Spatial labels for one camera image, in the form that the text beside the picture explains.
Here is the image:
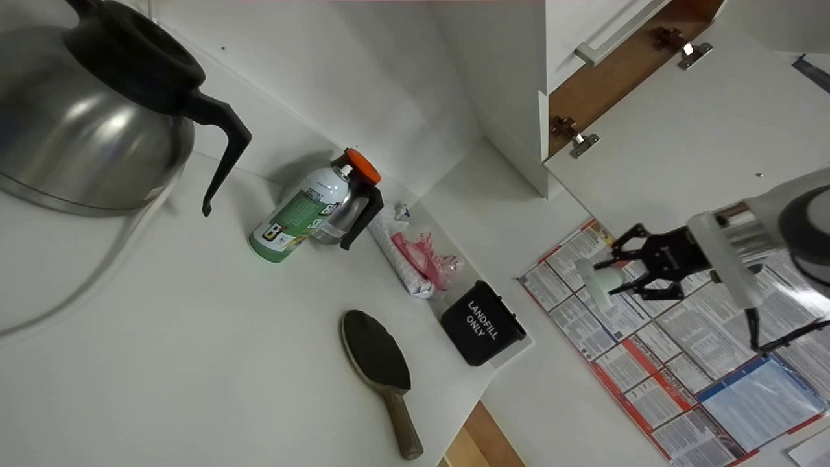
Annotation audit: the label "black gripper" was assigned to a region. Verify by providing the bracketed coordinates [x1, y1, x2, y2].
[607, 221, 717, 304]

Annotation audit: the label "metal cupboard hinge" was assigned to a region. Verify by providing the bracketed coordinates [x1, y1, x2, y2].
[549, 113, 603, 160]
[656, 26, 717, 73]

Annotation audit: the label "white cupboard door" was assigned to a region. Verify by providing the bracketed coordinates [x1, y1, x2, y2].
[542, 18, 830, 241]

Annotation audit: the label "white cupboard wooden interior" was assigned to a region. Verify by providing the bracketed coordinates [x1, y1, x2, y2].
[425, 0, 726, 197]

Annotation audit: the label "glass coffee pot orange lid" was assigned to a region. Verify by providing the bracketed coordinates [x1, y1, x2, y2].
[310, 144, 386, 253]

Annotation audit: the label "printed chart poster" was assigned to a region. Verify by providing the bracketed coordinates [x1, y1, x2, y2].
[516, 217, 830, 467]

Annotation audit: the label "black plastic bin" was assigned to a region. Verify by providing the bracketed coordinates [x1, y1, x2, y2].
[437, 278, 533, 367]

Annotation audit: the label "pink packaged items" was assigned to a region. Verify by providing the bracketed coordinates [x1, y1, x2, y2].
[386, 224, 461, 298]

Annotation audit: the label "black table tennis paddle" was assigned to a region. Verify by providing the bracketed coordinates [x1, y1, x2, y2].
[337, 305, 428, 463]

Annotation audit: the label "green white spray can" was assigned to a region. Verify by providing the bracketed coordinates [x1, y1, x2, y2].
[249, 165, 354, 266]

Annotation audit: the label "metal drawer handle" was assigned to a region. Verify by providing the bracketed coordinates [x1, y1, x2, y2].
[574, 0, 666, 68]

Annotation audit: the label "metal door handle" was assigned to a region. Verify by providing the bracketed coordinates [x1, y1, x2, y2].
[791, 51, 830, 95]

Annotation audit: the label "steel coffee pot black handle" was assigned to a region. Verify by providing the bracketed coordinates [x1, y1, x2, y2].
[0, 0, 254, 221]

